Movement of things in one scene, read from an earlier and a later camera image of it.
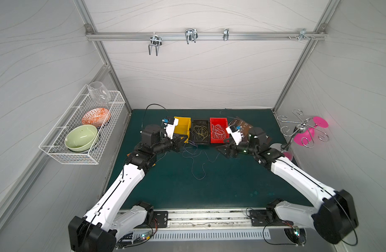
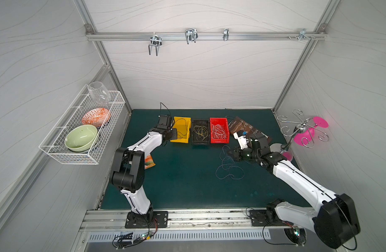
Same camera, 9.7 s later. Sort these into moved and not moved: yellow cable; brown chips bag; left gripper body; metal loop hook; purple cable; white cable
Moved: left gripper body; purple cable
Not moved: yellow cable; metal loop hook; brown chips bag; white cable
